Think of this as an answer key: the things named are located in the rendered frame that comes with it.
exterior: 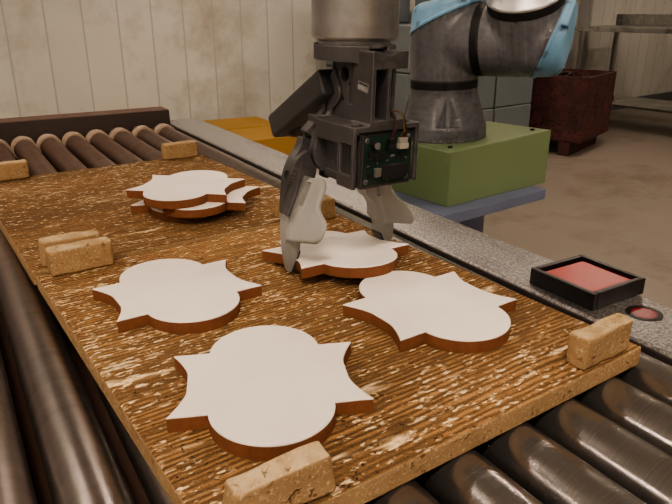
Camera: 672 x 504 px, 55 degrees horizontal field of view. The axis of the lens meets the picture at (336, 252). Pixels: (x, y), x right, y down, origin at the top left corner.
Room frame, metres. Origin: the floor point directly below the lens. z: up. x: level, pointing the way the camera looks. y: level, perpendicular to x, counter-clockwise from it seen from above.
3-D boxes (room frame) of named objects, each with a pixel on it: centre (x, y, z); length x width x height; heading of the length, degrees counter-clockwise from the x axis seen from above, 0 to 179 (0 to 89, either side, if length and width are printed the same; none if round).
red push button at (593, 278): (0.58, -0.25, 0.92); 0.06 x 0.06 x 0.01; 31
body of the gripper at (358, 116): (0.58, -0.02, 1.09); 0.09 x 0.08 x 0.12; 34
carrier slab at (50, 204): (0.85, 0.27, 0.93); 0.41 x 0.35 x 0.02; 34
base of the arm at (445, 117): (1.15, -0.19, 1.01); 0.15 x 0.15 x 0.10
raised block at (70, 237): (0.61, 0.27, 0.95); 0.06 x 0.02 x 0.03; 124
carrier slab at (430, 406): (0.50, 0.03, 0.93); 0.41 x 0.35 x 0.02; 35
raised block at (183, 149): (1.08, 0.27, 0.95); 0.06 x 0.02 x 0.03; 124
